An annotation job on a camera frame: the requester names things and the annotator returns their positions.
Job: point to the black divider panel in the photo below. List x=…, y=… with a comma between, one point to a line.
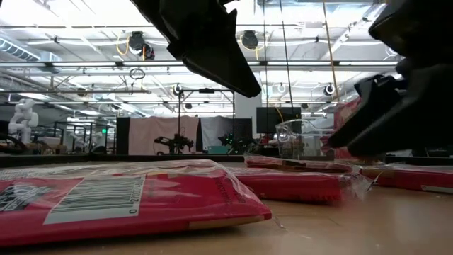
x=122, y=136

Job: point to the teal box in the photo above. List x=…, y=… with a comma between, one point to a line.
x=217, y=149

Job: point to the dark background robot arm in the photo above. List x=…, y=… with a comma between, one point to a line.
x=233, y=143
x=175, y=143

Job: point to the pink curtain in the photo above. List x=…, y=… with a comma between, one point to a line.
x=152, y=136

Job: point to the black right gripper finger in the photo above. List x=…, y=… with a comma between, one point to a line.
x=417, y=124
x=364, y=125

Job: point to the black stand frame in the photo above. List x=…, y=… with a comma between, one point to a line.
x=207, y=91

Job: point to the black monitor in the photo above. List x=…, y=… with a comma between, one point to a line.
x=272, y=120

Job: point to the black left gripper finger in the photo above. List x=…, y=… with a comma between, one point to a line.
x=226, y=71

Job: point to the white pillar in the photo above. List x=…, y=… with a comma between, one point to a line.
x=249, y=113

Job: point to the clear plastic basket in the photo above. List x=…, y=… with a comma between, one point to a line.
x=288, y=141

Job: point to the black aluminium table frame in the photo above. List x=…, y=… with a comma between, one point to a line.
x=53, y=160

